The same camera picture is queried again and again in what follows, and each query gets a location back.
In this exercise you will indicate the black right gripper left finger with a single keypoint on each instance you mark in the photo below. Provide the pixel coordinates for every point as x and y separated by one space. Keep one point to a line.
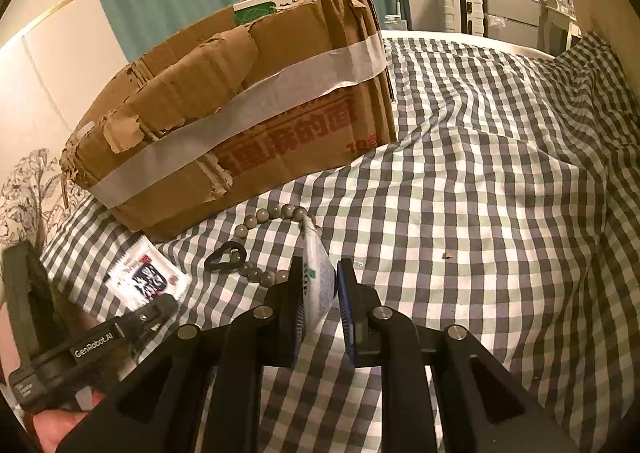
199 390

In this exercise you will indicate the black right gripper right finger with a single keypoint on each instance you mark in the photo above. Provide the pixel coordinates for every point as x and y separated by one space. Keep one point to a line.
442 390

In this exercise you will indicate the white tube packet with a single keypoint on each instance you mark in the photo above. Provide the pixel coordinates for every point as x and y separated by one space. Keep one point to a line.
318 277

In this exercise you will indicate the green 999 medicine box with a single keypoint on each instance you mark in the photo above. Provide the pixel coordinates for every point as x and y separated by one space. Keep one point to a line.
251 10

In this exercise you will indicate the person's left hand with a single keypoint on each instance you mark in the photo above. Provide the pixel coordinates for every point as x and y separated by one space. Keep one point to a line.
52 426

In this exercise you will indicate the white sachet with dark print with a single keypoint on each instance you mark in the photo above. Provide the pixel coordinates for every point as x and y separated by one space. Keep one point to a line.
143 274

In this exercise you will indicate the floral white pillow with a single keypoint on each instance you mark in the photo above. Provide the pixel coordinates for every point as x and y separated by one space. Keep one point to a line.
32 200

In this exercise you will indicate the gingham checked bed cover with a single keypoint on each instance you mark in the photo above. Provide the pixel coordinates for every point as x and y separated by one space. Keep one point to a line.
509 204

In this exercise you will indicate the torn brown cardboard box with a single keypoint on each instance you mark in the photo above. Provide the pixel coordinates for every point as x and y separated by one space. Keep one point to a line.
225 110

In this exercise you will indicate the white suitcase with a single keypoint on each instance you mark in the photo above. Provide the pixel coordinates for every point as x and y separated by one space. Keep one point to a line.
461 16

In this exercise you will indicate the grey cabinet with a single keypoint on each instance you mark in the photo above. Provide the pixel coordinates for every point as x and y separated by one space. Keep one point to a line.
513 21

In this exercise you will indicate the cream pillow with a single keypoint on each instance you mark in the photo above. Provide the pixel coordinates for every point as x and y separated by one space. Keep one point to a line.
618 23

